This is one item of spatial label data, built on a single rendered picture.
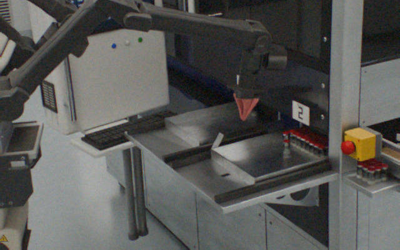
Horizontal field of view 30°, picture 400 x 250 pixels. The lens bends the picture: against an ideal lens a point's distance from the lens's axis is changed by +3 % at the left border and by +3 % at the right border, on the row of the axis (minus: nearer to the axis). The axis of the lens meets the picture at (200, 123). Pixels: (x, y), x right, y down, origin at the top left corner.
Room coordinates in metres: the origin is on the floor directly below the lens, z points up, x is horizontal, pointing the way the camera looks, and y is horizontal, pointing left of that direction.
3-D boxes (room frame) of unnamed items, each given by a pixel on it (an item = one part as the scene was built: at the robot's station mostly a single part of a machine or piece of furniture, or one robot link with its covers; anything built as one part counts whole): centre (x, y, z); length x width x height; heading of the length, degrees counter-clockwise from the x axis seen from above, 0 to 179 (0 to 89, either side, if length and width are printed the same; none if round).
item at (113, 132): (2.64, 0.25, 0.82); 0.40 x 0.14 x 0.02; 126
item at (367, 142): (1.97, -0.46, 1.00); 0.08 x 0.07 x 0.07; 118
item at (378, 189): (1.98, -0.51, 0.87); 0.14 x 0.13 x 0.02; 118
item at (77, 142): (2.69, 0.28, 0.79); 0.45 x 0.28 x 0.03; 126
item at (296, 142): (2.19, -0.34, 0.90); 0.18 x 0.02 x 0.05; 28
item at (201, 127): (2.44, -0.08, 0.90); 0.34 x 0.26 x 0.04; 118
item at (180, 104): (2.94, 0.08, 0.73); 1.98 x 0.01 x 0.25; 28
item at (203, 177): (2.26, -0.10, 0.87); 0.70 x 0.48 x 0.02; 28
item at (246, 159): (2.14, -0.24, 0.90); 0.34 x 0.26 x 0.04; 118
